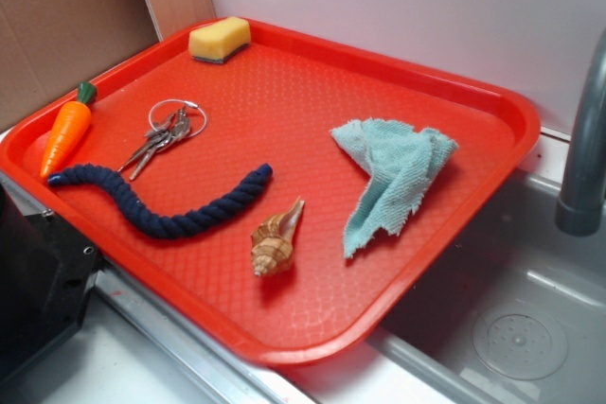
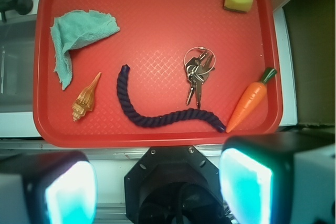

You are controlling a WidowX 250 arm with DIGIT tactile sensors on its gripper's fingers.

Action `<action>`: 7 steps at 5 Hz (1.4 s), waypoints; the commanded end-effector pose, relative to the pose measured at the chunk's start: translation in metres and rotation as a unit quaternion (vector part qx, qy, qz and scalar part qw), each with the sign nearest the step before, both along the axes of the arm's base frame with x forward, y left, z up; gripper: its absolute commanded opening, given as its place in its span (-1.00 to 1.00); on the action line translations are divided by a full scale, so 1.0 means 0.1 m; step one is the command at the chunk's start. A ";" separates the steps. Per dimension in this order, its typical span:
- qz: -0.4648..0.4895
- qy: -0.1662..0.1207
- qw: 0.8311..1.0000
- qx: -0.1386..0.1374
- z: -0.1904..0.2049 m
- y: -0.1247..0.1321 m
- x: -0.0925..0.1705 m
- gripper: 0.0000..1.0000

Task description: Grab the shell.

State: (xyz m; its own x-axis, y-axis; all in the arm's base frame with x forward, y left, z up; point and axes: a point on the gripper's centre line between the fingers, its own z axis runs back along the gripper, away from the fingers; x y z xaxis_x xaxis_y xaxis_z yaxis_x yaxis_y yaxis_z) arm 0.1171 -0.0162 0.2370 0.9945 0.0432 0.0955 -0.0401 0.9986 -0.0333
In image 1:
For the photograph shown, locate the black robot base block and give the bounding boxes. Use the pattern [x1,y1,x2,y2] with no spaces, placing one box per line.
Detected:
[1,189,99,384]

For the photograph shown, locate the brown striped conch shell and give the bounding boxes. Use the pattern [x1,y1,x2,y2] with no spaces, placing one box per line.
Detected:
[251,198,305,277]

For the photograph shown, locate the red plastic tray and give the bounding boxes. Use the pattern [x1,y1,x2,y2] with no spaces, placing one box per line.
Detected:
[1,22,540,366]

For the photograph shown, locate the light blue terry cloth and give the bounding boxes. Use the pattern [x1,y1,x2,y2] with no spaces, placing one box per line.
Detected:
[330,118,458,259]

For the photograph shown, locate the yellow sponge with dark base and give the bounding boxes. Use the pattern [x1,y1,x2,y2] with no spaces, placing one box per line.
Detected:
[188,16,252,64]

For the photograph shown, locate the orange toy carrot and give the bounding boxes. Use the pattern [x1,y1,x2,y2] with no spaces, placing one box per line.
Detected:
[39,81,98,179]

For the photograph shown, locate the grey toy sink basin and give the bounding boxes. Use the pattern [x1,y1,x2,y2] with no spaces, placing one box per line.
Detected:
[286,171,605,403]

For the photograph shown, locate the round sink drain cover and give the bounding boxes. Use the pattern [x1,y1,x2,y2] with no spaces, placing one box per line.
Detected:
[472,304,568,380]

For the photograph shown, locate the grey metal faucet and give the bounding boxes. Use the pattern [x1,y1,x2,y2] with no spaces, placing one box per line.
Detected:
[555,36,605,237]

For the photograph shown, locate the brown cardboard panel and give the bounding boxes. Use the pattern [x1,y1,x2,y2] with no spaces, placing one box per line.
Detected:
[1,0,215,131]

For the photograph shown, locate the silver key bunch on ring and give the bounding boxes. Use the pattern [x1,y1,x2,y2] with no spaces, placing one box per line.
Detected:
[117,98,208,182]

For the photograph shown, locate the dark blue twisted rope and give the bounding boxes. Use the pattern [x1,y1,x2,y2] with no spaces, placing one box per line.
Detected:
[46,163,274,240]

